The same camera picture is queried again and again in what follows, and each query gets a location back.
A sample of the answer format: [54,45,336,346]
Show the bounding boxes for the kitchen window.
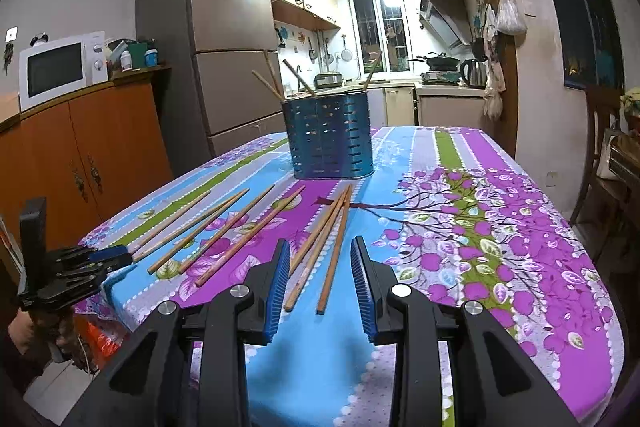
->
[347,0,414,74]

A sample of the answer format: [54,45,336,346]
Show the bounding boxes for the white microwave oven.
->
[18,31,109,112]

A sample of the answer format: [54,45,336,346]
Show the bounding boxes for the dark window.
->
[537,0,627,90]

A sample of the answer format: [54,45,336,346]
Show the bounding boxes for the steel range hood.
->
[418,0,474,50]

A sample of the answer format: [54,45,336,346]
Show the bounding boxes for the white bag on chair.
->
[597,127,621,180]

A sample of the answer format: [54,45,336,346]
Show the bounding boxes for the steel electric kettle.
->
[459,58,489,89]

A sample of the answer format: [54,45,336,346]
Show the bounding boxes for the beige lower kitchen cabinets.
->
[350,84,490,128]

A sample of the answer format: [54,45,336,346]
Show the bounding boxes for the red plastic bag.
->
[75,317,122,369]

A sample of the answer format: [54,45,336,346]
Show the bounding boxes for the orange wooden cabinet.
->
[0,66,174,250]

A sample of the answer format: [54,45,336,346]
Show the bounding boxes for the wooden chopsticks in holder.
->
[282,59,318,98]

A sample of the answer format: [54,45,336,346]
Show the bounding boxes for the floral striped tablecloth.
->
[80,125,626,427]

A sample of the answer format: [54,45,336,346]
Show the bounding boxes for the person's left hand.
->
[7,307,76,365]

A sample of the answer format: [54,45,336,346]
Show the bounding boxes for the dark wooden chair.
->
[569,86,632,228]

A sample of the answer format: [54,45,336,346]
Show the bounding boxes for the yellow flower bouquet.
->
[620,88,640,116]

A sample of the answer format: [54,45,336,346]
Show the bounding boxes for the bunch of wooden chopsticks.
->
[129,183,355,314]

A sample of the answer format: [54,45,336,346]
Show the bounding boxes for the dark wooden side table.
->
[595,134,640,268]

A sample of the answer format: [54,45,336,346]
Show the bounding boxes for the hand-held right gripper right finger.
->
[350,235,596,427]

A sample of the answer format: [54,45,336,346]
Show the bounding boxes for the beige hanging bags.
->
[482,57,507,122]

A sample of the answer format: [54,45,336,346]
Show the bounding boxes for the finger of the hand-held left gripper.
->
[49,245,135,277]
[35,267,110,309]

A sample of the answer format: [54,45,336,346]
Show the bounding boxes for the white hanging plastic bag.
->
[495,0,529,36]

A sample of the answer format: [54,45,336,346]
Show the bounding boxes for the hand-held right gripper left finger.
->
[62,238,292,427]

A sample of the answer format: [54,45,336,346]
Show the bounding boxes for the black wok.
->
[407,52,462,70]

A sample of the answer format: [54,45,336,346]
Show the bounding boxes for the tall grey refrigerator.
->
[135,0,287,178]

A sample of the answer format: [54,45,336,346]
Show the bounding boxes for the gas stove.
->
[420,69,464,86]

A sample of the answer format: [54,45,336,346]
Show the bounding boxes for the blue perforated utensil holder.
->
[281,89,376,180]

